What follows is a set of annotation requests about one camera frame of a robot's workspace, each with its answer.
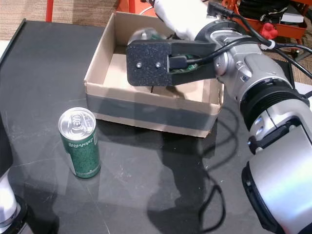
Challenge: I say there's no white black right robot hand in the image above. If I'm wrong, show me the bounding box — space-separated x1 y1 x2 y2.
152 0 211 41

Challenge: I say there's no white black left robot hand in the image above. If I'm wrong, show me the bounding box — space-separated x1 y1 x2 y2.
0 112 19 222

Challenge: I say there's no green aluminium drink can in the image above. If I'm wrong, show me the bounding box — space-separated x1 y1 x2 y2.
58 107 101 179
128 28 171 42

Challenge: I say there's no open cardboard box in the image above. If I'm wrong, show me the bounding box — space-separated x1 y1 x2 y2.
84 11 225 138

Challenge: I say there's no white grey flat box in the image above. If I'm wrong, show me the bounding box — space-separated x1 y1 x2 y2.
280 13 305 25

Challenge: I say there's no orange metal stand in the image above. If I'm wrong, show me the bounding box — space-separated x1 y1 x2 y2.
116 0 156 16

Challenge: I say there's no red rubber toy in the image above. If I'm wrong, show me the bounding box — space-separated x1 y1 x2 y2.
260 23 278 39

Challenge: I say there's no orange metal cart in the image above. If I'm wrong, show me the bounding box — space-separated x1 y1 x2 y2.
220 0 312 53

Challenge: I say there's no red metal leg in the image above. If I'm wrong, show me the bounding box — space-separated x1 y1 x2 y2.
45 0 54 23

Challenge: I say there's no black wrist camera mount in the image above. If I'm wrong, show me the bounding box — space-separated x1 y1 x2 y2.
126 39 217 87

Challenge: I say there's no black camera cable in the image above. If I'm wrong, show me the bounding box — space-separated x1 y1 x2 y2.
168 1 312 80

